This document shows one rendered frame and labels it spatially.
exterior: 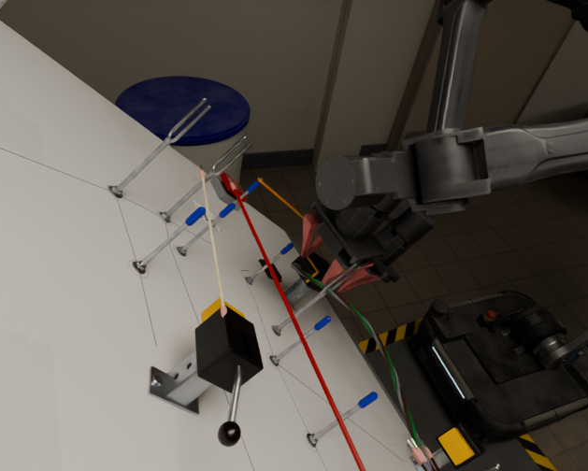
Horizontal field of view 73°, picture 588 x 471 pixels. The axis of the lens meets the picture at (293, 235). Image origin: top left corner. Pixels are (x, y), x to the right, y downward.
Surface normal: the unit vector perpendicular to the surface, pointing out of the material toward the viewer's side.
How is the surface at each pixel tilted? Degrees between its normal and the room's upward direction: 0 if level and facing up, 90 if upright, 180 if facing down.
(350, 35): 90
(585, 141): 54
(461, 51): 45
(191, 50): 90
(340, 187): 72
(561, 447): 0
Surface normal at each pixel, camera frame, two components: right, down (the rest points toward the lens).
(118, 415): 0.75, -0.63
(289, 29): 0.32, 0.70
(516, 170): -0.29, 0.06
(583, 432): 0.14, -0.70
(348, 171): -0.72, 0.11
